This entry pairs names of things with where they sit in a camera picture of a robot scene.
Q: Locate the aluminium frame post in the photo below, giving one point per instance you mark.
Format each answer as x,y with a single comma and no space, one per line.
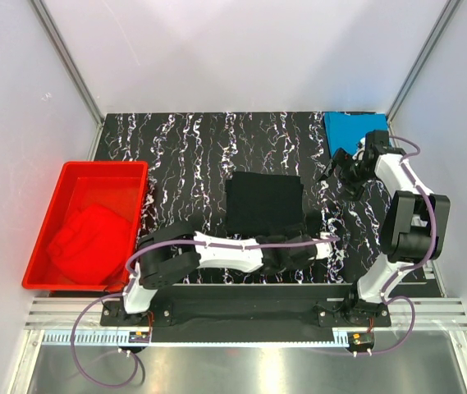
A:
59,44
444,19

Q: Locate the red t shirt in bin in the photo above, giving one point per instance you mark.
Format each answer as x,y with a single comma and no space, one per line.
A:
91,245

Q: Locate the left connector board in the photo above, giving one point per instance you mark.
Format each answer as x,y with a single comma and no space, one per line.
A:
140,337

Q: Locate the right aluminium frame post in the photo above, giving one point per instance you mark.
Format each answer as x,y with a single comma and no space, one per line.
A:
444,19

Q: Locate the folded blue t shirt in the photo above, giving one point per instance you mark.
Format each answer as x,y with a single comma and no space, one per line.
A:
346,130

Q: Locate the black t shirt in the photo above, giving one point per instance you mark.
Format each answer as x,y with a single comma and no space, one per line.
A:
262,204

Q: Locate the left aluminium frame post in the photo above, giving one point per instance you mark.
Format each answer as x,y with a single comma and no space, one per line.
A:
59,44

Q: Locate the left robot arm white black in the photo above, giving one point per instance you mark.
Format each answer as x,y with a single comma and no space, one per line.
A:
167,255

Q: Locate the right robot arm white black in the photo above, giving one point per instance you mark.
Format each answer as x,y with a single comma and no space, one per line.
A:
411,234

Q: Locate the red plastic bin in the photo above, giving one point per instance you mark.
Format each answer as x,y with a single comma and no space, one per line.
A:
119,186

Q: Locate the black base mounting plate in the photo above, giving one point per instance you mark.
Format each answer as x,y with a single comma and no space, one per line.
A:
244,313

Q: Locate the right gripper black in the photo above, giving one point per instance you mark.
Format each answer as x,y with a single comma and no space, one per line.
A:
353,190

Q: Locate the right connector board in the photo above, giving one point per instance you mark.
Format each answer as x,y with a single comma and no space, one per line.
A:
363,339

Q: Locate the white cable duct strip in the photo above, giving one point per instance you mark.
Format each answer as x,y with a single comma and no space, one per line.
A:
120,338

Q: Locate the connector board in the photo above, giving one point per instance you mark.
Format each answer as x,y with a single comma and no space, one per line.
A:
140,337
363,339

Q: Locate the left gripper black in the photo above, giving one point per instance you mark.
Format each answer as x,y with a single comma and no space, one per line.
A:
290,233

